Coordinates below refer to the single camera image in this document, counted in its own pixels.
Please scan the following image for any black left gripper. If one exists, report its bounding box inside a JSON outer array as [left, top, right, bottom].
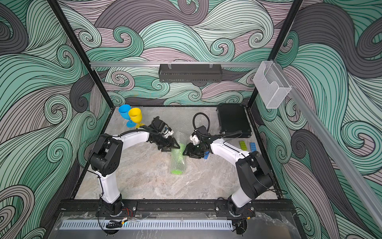
[[153, 135, 181, 152]]

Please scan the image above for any green plastic wine glass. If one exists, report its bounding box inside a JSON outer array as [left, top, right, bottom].
[[170, 149, 186, 175]]

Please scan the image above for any clear bubble wrap sheet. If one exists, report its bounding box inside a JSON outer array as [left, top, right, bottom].
[[170, 131, 189, 175]]

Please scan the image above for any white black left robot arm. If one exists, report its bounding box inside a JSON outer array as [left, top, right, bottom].
[[89, 117, 180, 216]]

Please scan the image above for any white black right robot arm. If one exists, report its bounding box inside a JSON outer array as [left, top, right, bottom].
[[183, 126, 274, 217]]

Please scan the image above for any yellow plastic wine glass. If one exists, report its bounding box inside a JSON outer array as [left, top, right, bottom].
[[128, 108, 144, 128]]

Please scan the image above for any blue plastic wine glass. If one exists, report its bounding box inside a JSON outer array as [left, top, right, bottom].
[[118, 105, 136, 128]]

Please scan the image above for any blue tape dispenser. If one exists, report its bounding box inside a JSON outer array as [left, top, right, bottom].
[[204, 151, 210, 159]]

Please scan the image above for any green toy brick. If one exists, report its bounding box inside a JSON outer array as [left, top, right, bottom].
[[239, 140, 248, 151]]

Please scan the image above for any black hard case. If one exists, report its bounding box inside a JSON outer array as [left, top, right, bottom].
[[217, 103, 252, 138]]

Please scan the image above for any blue toy brick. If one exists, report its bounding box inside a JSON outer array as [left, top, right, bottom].
[[250, 142, 257, 152]]

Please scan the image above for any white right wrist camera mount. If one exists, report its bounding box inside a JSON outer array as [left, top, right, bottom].
[[190, 133, 200, 145]]

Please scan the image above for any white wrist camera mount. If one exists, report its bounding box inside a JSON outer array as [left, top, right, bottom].
[[190, 133, 200, 145], [164, 128, 174, 138]]

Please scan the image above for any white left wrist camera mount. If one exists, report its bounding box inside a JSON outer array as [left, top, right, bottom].
[[164, 128, 174, 138]]

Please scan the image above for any black wall tray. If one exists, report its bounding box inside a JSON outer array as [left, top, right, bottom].
[[158, 64, 223, 83]]

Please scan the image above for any white slotted cable duct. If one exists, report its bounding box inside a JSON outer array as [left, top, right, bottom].
[[58, 219, 233, 231]]

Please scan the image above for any clear acrylic wall box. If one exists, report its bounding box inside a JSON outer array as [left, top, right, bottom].
[[253, 61, 291, 109]]

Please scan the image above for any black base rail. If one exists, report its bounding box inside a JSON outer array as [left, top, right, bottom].
[[58, 199, 295, 218]]

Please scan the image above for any black frame post left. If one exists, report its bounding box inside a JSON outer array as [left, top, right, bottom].
[[47, 0, 115, 110]]

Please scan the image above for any black frame post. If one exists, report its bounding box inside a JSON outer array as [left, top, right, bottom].
[[47, 0, 115, 110], [248, 1, 303, 109]]

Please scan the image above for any black frame post right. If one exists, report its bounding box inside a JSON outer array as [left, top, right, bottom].
[[248, 1, 303, 109]]

